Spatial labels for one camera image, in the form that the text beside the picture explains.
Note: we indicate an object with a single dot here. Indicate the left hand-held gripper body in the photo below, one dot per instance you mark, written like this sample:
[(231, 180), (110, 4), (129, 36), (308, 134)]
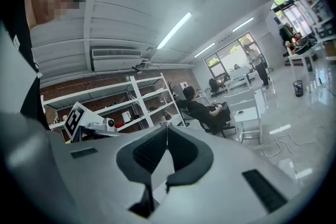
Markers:
[(74, 120)]

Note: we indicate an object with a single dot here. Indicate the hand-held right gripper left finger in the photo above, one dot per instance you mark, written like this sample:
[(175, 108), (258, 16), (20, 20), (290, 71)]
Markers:
[(92, 165)]

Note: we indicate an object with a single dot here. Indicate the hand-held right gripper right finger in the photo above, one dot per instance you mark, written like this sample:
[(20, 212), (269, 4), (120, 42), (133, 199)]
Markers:
[(223, 191)]

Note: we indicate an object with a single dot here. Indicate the wide white metal shelving unit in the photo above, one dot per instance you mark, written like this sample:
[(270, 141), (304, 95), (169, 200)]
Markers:
[(92, 94)]

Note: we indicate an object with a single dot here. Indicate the red cloth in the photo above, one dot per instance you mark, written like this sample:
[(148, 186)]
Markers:
[(120, 125)]

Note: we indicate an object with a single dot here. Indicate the white kettle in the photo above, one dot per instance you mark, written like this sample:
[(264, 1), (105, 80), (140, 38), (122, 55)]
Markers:
[(126, 117)]

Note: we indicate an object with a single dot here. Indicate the black office chair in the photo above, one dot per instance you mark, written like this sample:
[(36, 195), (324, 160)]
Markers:
[(223, 123)]

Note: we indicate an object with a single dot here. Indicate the white air conditioner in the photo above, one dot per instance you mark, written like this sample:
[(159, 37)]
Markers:
[(118, 59)]

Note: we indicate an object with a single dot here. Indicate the narrow white metal shelving unit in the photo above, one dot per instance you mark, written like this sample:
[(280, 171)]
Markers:
[(168, 87)]

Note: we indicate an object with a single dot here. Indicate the person's face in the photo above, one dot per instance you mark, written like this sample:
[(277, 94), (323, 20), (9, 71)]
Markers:
[(52, 0)]

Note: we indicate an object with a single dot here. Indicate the black mesh bin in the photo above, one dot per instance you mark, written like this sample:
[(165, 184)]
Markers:
[(298, 88)]

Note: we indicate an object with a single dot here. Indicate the long ceiling light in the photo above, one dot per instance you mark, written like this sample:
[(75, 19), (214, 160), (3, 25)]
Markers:
[(174, 30), (204, 49), (242, 24)]

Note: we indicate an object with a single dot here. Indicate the large window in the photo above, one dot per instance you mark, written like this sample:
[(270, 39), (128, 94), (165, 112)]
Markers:
[(231, 55)]

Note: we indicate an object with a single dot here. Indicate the white storage rack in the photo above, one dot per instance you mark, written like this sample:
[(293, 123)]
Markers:
[(315, 34)]

